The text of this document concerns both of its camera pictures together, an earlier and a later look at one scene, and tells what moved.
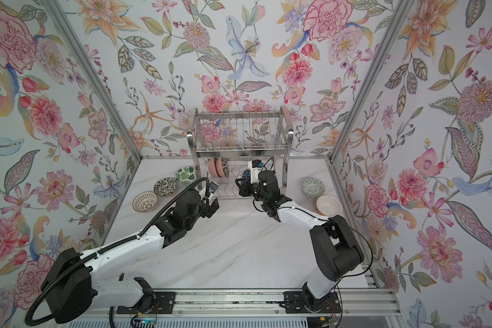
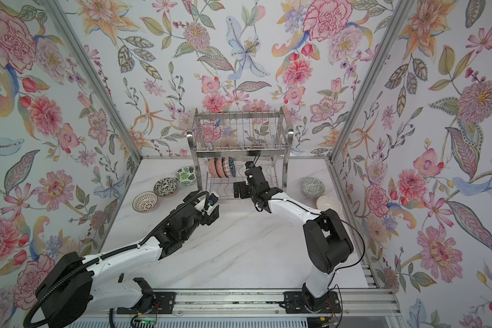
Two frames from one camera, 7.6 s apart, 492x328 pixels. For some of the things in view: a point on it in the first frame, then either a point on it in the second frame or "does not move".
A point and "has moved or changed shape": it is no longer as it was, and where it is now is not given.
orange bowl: x=329 y=206 does not move
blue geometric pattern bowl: x=247 y=174 has moved or changed shape
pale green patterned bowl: x=312 y=187 does not move
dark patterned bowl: x=222 y=167 does not move
